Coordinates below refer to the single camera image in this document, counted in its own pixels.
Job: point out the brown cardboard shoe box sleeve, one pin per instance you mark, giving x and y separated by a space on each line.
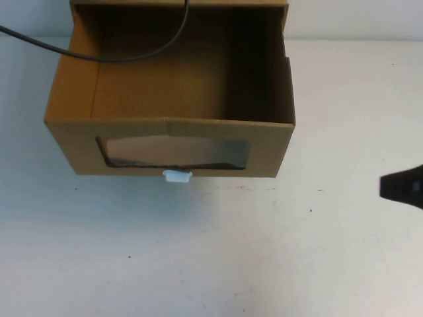
231 2

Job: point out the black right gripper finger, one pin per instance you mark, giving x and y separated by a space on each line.
404 196
404 178

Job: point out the brown cardboard windowed drawer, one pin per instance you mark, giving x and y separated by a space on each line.
198 128

